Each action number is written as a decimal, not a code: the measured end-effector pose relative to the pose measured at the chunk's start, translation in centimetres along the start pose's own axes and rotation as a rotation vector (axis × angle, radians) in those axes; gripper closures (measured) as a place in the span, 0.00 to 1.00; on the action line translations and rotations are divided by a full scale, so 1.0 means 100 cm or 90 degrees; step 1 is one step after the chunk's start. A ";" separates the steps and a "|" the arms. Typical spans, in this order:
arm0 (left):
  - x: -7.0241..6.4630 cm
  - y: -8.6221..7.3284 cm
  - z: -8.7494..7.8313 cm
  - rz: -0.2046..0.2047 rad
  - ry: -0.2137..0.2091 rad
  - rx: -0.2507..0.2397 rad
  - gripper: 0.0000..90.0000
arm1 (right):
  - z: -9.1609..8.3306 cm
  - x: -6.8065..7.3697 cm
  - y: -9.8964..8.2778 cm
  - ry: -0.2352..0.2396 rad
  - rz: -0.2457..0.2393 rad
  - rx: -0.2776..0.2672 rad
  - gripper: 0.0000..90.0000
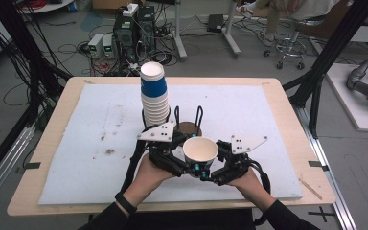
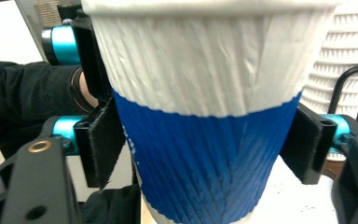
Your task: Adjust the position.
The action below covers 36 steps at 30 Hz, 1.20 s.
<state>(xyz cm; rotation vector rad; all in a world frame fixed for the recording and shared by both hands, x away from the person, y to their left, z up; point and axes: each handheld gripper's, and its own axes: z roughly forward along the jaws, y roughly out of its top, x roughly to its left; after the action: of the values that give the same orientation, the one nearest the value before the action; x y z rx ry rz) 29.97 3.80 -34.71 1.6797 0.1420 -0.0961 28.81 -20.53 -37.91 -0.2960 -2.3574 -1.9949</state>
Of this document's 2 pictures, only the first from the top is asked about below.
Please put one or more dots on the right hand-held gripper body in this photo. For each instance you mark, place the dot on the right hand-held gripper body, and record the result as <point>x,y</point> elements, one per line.
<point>246,143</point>

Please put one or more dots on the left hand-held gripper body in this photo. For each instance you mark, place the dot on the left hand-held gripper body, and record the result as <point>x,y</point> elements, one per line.
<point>159,132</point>

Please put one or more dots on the single white paper cup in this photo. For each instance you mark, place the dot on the single white paper cup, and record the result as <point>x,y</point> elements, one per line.
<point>200,151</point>

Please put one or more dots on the stack of paper cups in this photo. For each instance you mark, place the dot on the stack of paper cups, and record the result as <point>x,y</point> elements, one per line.
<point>155,99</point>

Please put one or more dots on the person's left hand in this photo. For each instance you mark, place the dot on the person's left hand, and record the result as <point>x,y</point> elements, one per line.
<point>147,182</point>

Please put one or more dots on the person's right hand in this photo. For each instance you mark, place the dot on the person's right hand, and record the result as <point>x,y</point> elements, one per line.
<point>252,188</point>

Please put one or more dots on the black wristband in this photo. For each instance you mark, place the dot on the black wristband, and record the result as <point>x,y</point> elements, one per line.
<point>126,203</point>

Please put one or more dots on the light wooden table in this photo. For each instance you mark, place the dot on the light wooden table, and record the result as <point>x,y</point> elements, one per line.
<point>313,153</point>

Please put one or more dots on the black tape strip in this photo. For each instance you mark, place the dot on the black tape strip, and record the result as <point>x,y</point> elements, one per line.
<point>32,165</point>
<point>317,165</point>

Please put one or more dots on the tan tape strip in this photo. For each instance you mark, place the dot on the tan tape strip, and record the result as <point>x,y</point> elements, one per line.
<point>310,189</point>

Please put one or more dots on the white foam mat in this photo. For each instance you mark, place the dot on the white foam mat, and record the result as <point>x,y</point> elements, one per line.
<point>92,179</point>

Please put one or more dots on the white desk leg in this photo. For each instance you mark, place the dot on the white desk leg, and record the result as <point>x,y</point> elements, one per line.
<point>179,38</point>
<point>231,38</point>

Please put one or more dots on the silver power supply unit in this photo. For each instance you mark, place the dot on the silver power supply unit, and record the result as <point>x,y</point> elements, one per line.
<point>108,46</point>
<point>95,44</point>

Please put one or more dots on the black computer tower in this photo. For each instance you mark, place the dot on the black computer tower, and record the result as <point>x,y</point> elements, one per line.
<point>127,35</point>

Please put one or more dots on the black tape cross mark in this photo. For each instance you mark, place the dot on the black tape cross mark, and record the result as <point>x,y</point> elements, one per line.
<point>322,213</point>

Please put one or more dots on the metal stool with casters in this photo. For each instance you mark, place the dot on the metal stool with casters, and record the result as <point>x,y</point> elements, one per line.
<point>289,48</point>

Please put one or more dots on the white floor platform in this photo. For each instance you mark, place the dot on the white floor platform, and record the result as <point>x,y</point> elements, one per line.
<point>348,105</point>

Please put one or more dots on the black box on floor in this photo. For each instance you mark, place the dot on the black box on floor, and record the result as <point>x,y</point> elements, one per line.
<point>215,23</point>

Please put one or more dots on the white power strip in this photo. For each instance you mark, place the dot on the white power strip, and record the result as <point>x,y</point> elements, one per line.
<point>130,9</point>

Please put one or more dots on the white round table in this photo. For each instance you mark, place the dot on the white round table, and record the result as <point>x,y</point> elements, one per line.
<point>44,6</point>

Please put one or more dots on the aluminium rail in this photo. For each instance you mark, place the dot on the aluminium rail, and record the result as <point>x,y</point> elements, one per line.
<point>3,163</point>
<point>326,156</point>

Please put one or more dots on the black frame strut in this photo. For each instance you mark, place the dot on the black frame strut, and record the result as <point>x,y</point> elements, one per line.
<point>329,54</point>

